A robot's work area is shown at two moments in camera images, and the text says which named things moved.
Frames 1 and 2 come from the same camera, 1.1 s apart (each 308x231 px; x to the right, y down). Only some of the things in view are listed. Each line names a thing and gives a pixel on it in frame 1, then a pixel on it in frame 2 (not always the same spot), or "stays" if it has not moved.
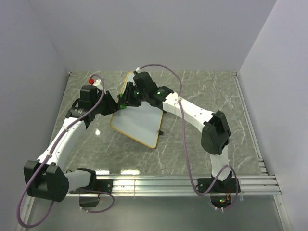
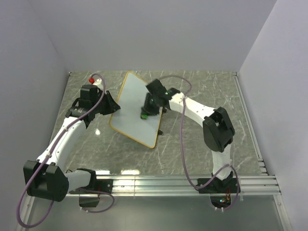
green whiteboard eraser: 122,106 → 145,116
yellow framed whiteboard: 142,123 stays
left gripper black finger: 109,105 stays
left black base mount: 102,185 stays
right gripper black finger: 132,96 → 151,107
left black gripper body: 96,105 stays
